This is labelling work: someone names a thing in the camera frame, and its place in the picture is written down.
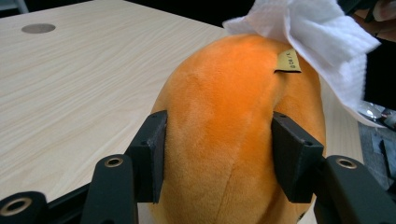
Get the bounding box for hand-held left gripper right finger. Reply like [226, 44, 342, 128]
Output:
[271, 111, 396, 224]

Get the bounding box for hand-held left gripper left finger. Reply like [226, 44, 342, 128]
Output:
[79, 109, 169, 224]

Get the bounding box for white wet wipe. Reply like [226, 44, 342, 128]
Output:
[221, 0, 383, 129]

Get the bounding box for orange plush toy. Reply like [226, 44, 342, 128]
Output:
[148, 33, 327, 224]

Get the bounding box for shiny silver object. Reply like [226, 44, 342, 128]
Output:
[357, 99, 391, 121]

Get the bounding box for grey round table grommet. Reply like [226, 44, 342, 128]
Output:
[21, 22, 57, 35]

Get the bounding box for white metal stand frame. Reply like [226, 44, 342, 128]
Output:
[0, 0, 30, 14]

